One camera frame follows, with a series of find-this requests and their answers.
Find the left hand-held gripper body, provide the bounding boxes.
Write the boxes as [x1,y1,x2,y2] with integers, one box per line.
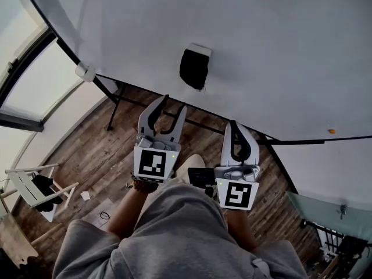
[133,133,183,184]

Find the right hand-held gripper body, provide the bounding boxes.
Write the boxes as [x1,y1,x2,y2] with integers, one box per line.
[214,164,260,212]

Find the black and white box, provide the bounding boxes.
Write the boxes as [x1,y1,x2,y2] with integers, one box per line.
[179,42,213,93]

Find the person's right forearm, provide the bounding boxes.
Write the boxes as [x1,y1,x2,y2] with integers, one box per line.
[226,209,258,251]

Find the person's left forearm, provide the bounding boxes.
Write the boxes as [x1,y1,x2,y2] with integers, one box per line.
[107,184,158,239]

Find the black device with screen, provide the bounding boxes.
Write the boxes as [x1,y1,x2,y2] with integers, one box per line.
[187,167,217,198]

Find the beige trousers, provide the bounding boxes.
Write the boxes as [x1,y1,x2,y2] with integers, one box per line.
[173,153,206,186]

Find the grey hoodie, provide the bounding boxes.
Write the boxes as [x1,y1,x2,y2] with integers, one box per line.
[52,183,309,279]

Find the white plastic corner holder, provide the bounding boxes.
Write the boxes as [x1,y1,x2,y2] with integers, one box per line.
[74,62,97,83]

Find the frosted glass panel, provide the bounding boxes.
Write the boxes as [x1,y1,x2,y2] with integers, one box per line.
[286,190,372,242]

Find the black metal railing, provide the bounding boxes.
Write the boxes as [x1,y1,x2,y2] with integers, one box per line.
[299,218,372,279]

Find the black clothing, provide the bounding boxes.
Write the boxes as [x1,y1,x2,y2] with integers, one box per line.
[31,174,65,213]

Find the black framed window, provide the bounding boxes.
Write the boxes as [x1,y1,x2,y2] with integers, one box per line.
[0,0,85,133]

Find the wooden rod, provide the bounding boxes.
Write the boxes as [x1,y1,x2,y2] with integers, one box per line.
[30,222,63,247]

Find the white wooden chair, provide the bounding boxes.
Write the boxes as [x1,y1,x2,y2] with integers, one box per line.
[0,163,80,223]

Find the wooden board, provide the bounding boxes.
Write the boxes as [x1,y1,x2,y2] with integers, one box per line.
[0,213,40,266]

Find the brown beaded bracelet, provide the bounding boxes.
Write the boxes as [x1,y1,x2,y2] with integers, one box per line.
[126,173,159,195]

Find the white harness strap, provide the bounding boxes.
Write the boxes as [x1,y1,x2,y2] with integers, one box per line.
[251,257,274,279]

